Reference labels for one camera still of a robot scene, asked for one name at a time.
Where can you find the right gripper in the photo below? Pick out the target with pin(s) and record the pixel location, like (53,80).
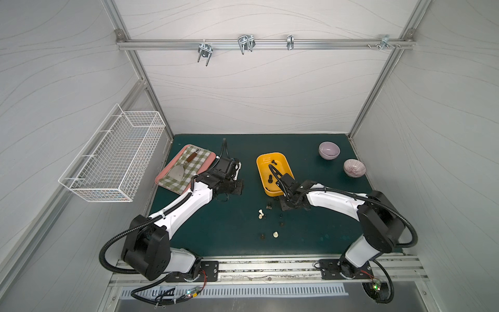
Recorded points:
(284,181)

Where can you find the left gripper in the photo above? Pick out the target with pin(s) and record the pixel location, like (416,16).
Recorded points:
(224,160)

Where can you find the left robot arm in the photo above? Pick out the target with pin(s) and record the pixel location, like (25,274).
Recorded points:
(148,250)

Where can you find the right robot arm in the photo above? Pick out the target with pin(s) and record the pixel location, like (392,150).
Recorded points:
(381,226)

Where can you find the yellow plastic storage box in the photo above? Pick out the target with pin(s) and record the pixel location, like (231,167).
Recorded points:
(266,168)

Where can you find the pink tray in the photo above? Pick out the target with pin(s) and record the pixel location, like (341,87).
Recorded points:
(183,169)

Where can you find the green checkered cloth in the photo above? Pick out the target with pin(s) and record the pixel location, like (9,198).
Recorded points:
(185,169)

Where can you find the purple bowl upright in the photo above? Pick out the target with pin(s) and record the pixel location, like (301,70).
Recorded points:
(329,150)

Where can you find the purple ribbed bowl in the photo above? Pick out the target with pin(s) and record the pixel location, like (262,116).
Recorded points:
(354,168)

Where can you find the white vent strip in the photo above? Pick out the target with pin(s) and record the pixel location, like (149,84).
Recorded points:
(306,290)

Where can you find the metal hook clamp left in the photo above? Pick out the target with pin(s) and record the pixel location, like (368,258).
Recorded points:
(205,51)

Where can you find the metal hook clamp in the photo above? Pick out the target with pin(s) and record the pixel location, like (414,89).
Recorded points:
(246,43)
(205,51)

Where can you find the metal hook clamp middle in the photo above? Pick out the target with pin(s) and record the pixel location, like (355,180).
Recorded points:
(246,43)

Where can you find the aluminium crossbar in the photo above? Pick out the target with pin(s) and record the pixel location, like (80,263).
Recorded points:
(261,44)

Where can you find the metal spatula wooden handle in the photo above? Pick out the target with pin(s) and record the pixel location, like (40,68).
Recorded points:
(178,171)

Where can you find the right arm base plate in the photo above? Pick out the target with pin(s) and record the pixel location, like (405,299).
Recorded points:
(331,269)

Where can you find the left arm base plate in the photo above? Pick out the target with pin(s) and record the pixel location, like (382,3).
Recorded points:
(205,270)

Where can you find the white wire basket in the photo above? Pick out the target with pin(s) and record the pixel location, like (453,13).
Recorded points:
(111,165)

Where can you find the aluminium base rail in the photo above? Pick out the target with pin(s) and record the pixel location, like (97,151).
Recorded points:
(299,269)

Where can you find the metal ring clamp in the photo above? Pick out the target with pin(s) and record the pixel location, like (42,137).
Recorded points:
(290,42)

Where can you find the metal bracket right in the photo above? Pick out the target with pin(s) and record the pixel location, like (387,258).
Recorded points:
(384,43)

